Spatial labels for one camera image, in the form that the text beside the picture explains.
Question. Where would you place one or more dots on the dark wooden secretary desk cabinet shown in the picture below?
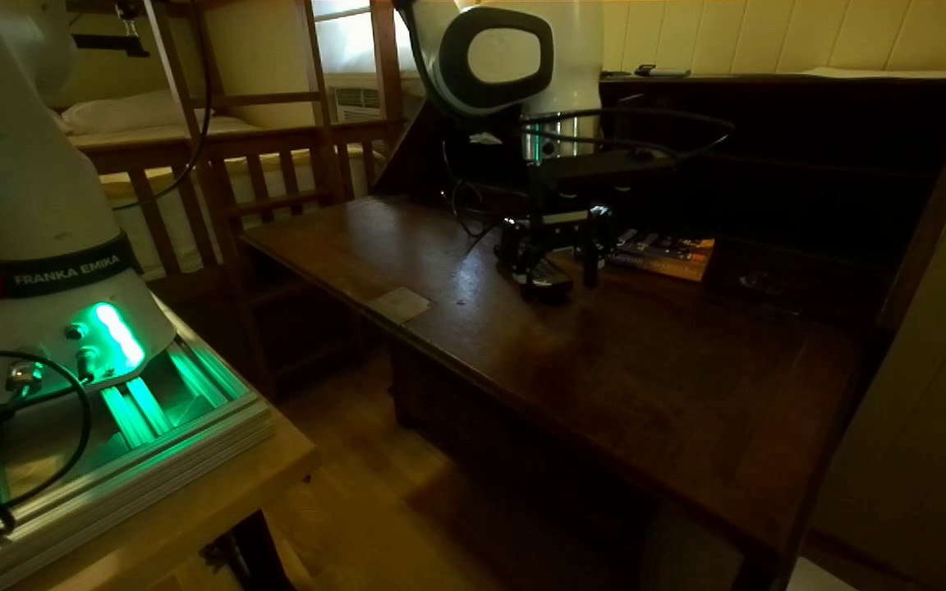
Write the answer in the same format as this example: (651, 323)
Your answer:
(624, 382)

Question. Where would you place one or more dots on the dark wooden chair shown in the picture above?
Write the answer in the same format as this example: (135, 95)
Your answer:
(297, 329)

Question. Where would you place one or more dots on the white bed mattress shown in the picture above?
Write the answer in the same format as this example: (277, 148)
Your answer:
(130, 117)

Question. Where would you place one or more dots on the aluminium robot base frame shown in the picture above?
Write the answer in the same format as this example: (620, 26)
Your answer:
(165, 429)

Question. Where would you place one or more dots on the pale rectangular sticker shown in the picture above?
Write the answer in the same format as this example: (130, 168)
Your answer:
(400, 304)

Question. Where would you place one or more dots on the bright window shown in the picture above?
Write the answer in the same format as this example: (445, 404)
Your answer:
(346, 45)

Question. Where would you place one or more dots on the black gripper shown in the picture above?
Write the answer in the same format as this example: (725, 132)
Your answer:
(556, 223)

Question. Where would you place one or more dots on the light wooden robot stand table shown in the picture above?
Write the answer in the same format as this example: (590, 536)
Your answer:
(197, 512)

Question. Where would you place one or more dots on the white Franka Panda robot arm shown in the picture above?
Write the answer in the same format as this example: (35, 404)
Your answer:
(13, 164)

